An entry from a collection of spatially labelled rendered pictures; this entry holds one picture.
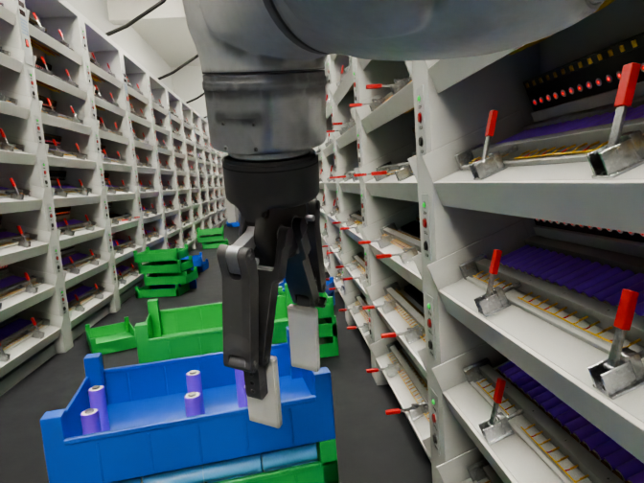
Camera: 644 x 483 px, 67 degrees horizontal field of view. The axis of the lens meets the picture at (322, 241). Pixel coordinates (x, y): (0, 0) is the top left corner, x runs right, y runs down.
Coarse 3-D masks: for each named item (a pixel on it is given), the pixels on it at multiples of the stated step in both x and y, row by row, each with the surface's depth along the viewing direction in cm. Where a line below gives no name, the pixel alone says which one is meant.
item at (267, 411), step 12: (276, 360) 40; (276, 372) 40; (276, 384) 40; (276, 396) 41; (252, 408) 42; (264, 408) 42; (276, 408) 41; (252, 420) 43; (264, 420) 42; (276, 420) 42
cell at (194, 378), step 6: (192, 372) 61; (198, 372) 62; (186, 378) 61; (192, 378) 61; (198, 378) 61; (192, 384) 61; (198, 384) 61; (192, 390) 61; (198, 390) 61; (204, 408) 62
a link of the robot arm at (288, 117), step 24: (288, 72) 34; (312, 72) 34; (216, 96) 33; (240, 96) 32; (264, 96) 32; (288, 96) 33; (312, 96) 34; (216, 120) 34; (240, 120) 33; (264, 120) 33; (288, 120) 33; (312, 120) 35; (216, 144) 35; (240, 144) 34; (264, 144) 33; (288, 144) 34; (312, 144) 35
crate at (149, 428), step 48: (288, 336) 72; (96, 384) 67; (144, 384) 70; (288, 384) 71; (48, 432) 49; (96, 432) 50; (144, 432) 51; (192, 432) 52; (240, 432) 53; (288, 432) 55; (96, 480) 50
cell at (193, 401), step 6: (186, 396) 55; (192, 396) 54; (198, 396) 55; (186, 402) 54; (192, 402) 54; (198, 402) 55; (186, 408) 54; (192, 408) 54; (198, 408) 55; (186, 414) 55; (192, 414) 54; (198, 414) 55
